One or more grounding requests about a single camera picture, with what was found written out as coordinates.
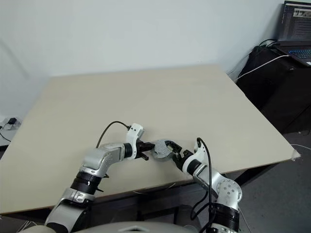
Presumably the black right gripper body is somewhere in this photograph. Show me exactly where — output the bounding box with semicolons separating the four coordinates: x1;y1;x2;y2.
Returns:
178;150;193;169

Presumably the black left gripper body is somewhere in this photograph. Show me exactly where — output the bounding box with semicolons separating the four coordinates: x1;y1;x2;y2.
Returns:
136;140;146;160

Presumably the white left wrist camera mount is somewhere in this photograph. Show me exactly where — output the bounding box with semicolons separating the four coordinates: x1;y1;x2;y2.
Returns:
125;123;146;160

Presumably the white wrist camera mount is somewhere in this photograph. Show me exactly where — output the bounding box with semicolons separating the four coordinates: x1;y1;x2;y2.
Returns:
125;123;146;160
182;141;209;180

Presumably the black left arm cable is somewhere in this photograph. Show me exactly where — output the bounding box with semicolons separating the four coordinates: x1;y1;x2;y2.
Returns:
96;121;132;149

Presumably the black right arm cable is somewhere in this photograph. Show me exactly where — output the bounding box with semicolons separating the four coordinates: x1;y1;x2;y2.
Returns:
190;137;214;233

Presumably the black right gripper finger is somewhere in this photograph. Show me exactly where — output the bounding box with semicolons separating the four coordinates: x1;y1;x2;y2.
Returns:
165;139;182;156
172;155;183;172

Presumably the black table frame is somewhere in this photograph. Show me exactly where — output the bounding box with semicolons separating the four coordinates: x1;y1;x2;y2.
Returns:
0;167;294;221

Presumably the grey round motor cover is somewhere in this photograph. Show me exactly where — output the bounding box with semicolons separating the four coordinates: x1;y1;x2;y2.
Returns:
152;139;171;158

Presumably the white laptop cable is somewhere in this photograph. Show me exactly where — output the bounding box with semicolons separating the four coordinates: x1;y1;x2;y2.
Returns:
237;55;291;80

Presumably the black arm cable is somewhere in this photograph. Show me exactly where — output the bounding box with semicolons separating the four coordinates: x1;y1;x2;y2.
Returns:
190;137;214;233
96;121;132;149

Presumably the black laptop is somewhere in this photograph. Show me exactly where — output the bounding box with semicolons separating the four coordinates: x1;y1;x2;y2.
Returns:
276;0;311;67

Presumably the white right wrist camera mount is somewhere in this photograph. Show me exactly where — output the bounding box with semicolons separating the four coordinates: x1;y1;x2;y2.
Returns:
182;141;209;180

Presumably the black cabinet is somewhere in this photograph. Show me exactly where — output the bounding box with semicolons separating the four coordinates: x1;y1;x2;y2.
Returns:
237;46;311;134

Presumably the grey robot torso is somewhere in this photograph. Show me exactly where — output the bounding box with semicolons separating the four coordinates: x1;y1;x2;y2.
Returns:
97;218;192;233

